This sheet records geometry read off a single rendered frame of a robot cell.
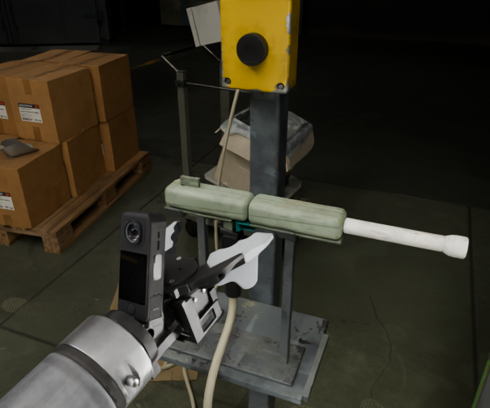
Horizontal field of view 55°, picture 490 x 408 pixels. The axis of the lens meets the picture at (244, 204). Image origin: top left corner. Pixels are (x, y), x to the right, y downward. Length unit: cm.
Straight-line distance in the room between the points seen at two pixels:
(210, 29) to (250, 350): 189
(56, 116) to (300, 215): 232
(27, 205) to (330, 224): 223
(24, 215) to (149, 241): 235
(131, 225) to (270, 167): 47
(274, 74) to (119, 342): 50
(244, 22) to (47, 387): 59
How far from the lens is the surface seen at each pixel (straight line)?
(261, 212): 75
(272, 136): 89
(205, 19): 257
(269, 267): 104
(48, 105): 291
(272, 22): 79
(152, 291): 50
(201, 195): 79
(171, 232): 62
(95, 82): 319
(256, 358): 97
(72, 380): 46
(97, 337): 48
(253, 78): 81
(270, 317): 107
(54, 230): 279
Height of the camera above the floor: 150
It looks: 28 degrees down
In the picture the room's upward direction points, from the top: straight up
